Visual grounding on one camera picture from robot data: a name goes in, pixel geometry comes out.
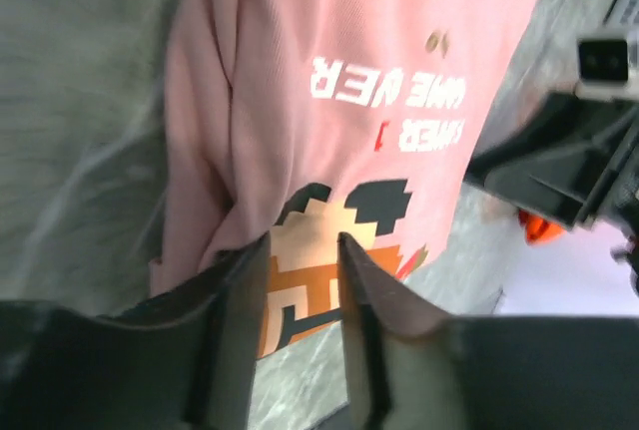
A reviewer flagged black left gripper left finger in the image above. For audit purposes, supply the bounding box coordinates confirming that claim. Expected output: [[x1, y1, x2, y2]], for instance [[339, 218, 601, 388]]
[[1, 236, 270, 429]]

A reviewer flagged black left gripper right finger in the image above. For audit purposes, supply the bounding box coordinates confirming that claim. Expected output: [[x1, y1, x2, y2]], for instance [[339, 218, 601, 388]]
[[337, 233, 638, 429]]

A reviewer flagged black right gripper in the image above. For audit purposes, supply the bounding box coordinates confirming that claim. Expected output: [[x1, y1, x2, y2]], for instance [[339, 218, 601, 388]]
[[468, 92, 638, 230]]

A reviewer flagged pink printed t-shirt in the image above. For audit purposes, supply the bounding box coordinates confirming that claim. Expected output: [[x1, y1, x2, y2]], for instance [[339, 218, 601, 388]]
[[152, 0, 536, 355]]

